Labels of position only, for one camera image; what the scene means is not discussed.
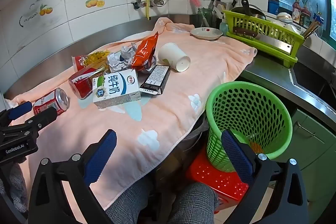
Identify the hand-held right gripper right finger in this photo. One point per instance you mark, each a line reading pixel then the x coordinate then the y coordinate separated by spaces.
pixel 236 155

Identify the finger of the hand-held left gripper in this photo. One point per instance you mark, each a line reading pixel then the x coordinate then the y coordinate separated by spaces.
pixel 43 117
pixel 21 109

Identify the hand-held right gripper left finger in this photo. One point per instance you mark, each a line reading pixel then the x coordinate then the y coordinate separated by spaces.
pixel 101 155

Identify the red soda can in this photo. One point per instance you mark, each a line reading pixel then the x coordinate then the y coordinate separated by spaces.
pixel 57 100

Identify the green plastic wastebasket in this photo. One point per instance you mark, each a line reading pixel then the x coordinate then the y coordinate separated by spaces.
pixel 236 108

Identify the yellow clear wrapper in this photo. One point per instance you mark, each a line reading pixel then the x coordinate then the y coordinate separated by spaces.
pixel 97 58

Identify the white paper cup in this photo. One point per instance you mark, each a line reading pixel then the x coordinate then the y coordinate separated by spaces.
pixel 170 54

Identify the person's left hand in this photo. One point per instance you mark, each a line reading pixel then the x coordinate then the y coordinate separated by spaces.
pixel 14 182

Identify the red plastic stool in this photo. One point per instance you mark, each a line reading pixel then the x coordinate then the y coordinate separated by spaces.
pixel 218 179

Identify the red drink carton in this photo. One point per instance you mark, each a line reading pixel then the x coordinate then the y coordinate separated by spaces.
pixel 81 85

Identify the red printed snack packet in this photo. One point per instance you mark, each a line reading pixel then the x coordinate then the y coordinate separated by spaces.
pixel 78 62

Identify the white milk carton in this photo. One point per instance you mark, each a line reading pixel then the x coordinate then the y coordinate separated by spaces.
pixel 118 87

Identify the green cabinet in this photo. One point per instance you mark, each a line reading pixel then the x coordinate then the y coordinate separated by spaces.
pixel 315 150

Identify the person's grey plaid trousers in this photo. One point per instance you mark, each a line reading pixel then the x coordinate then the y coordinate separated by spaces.
pixel 162 205

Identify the pink printed towel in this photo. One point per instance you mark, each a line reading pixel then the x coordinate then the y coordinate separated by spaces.
pixel 170 108

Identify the crumpled silver wrapper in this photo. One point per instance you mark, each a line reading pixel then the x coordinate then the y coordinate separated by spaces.
pixel 115 61

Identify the black cardboard box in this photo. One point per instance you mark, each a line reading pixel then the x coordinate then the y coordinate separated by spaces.
pixel 155 79

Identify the silver metal can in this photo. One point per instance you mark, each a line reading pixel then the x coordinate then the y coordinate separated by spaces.
pixel 150 67

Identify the steel sink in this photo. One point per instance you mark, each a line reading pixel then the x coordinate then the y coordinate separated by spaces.
pixel 315 77

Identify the orange snack packet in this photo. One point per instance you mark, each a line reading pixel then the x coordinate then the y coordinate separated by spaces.
pixel 144 52

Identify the steel cleaver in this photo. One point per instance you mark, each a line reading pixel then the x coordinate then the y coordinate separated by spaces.
pixel 273 43

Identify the white plate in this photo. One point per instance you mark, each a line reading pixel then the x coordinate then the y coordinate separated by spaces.
pixel 206 33

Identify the teal soap bottle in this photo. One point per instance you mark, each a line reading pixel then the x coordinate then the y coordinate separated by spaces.
pixel 223 27

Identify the green dish rack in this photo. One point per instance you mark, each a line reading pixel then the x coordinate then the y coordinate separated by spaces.
pixel 252 22

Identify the white bowl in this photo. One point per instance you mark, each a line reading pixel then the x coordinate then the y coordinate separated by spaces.
pixel 291 28

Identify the green glass jar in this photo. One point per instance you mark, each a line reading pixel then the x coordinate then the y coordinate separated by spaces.
pixel 204 16

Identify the black pan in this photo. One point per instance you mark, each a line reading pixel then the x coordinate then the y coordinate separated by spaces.
pixel 249 12

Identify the patterned bowl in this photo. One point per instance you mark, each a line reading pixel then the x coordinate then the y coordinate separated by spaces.
pixel 283 16

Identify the metal valve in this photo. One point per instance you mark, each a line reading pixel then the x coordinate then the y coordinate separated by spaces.
pixel 157 2
pixel 139 5

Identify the bundle of chopsticks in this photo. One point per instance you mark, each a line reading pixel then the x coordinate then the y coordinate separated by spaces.
pixel 311 28

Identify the blue container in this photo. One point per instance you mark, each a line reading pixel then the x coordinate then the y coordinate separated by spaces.
pixel 273 5

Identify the red potted plant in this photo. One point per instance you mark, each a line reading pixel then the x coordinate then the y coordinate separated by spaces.
pixel 296 7

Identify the pink brush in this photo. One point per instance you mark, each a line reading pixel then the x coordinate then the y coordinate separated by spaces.
pixel 194 1

